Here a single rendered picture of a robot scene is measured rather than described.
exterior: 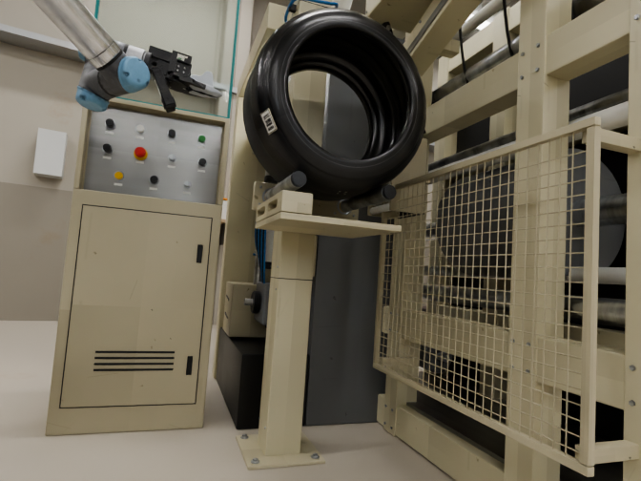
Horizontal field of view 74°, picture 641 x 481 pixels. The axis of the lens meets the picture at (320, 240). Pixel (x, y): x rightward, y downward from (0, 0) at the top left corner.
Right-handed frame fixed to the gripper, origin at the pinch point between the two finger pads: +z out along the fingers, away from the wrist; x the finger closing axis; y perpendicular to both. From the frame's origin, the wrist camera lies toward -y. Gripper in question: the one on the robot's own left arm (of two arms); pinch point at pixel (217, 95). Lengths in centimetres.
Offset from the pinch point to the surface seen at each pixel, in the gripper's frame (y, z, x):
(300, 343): -68, 47, 26
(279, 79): 5.2, 14.4, -11.4
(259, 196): -20.4, 21.6, 23.4
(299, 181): -20.6, 25.4, -11.1
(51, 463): -116, -23, 35
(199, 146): 2, -1, 62
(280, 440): -102, 46, 26
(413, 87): 17, 55, -12
